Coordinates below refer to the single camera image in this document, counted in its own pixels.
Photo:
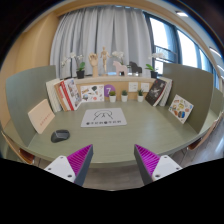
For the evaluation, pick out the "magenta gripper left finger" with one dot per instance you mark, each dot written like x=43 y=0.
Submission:
x=73 y=167

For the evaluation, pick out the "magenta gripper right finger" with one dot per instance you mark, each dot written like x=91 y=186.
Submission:
x=153 y=167

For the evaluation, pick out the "dark grey computer mouse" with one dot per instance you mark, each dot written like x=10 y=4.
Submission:
x=60 y=135

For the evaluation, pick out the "grey printed mouse mat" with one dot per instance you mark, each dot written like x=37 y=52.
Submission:
x=106 y=117

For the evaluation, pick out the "beige card with red text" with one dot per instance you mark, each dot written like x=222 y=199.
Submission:
x=41 y=116

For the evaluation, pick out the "colourful picture card right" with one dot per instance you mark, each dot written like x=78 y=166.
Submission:
x=180 y=108

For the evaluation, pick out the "white book behind dark book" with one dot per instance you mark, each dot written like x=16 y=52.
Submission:
x=167 y=90

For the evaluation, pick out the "dark cover book right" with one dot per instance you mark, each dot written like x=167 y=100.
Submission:
x=156 y=92

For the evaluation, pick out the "sticker sheet on shelf front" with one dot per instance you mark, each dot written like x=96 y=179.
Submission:
x=92 y=93

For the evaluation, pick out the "small potted plant right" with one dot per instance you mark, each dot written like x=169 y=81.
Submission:
x=140 y=97

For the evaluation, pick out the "small potted plant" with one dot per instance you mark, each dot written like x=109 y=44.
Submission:
x=124 y=96
x=140 y=97
x=112 y=96

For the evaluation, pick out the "small potted plant middle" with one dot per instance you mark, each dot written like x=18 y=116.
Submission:
x=124 y=96

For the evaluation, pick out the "red and white magazine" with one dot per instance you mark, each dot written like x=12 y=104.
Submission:
x=67 y=94

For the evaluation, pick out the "white book leaning left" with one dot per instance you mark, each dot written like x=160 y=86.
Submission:
x=55 y=103

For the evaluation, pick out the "small potted plant left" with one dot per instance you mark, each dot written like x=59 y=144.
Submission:
x=112 y=96

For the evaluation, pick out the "purple round number sign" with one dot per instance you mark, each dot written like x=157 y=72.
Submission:
x=107 y=89

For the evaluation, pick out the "green left desk partition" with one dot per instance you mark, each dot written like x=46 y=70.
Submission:
x=24 y=90

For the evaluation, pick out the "green desk partition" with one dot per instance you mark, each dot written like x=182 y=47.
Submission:
x=24 y=90
x=195 y=86

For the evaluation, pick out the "green right desk partition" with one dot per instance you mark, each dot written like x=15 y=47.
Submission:
x=195 y=86

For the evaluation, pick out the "white orchid black pot left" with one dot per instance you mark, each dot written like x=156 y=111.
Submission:
x=80 y=65

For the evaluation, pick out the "white orchid black pot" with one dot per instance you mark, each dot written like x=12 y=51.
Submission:
x=80 y=65
x=149 y=67

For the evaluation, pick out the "white orchid black pot right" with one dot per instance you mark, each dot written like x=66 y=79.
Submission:
x=149 y=67

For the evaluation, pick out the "black horse figurine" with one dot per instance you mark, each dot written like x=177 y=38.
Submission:
x=135 y=68

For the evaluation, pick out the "pink horse figurine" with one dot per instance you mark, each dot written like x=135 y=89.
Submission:
x=120 y=68

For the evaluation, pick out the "wooden hand model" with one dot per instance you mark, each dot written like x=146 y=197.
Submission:
x=93 y=59

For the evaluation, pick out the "white orchid middle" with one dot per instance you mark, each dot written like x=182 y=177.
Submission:
x=119 y=55

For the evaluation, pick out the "wooden mannequin figure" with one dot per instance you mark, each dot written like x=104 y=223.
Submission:
x=104 y=56

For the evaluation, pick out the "grey window curtain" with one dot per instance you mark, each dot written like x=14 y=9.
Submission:
x=90 y=30

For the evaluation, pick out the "white wall socket plate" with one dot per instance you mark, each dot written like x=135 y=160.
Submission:
x=133 y=86

